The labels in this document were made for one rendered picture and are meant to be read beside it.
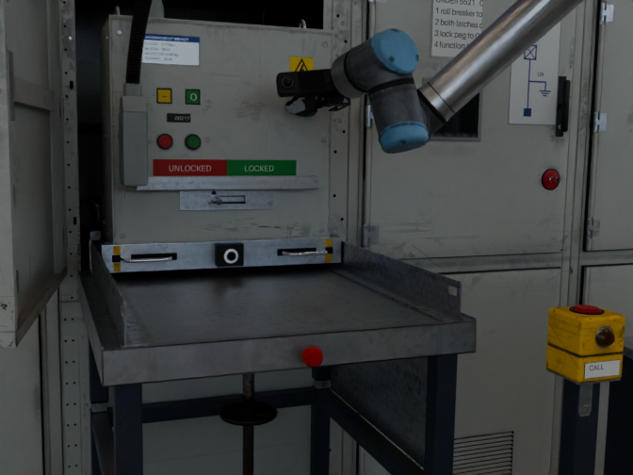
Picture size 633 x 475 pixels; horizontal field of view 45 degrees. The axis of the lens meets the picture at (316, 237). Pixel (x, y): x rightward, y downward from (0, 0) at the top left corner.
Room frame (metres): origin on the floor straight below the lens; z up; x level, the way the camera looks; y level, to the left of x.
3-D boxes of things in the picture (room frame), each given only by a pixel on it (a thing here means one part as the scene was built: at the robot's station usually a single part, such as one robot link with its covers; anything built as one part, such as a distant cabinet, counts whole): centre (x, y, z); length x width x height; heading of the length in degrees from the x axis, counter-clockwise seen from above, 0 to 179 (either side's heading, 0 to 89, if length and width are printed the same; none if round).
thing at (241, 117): (1.66, 0.20, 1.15); 0.48 x 0.01 x 0.48; 111
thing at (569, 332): (1.12, -0.41, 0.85); 0.08 x 0.08 x 0.10; 20
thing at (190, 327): (1.48, 0.13, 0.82); 0.68 x 0.62 x 0.06; 20
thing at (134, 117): (1.52, 0.37, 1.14); 0.08 x 0.05 x 0.17; 21
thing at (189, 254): (1.68, 0.20, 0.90); 0.54 x 0.05 x 0.06; 111
